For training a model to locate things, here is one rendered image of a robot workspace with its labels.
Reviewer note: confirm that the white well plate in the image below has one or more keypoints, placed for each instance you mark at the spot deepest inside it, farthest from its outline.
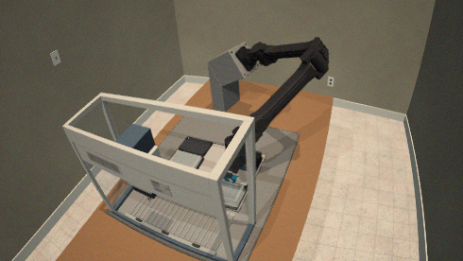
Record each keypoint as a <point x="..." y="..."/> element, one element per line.
<point x="182" y="160"/>

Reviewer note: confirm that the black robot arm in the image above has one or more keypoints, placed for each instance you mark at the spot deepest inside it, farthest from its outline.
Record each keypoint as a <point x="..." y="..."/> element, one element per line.
<point x="317" y="54"/>

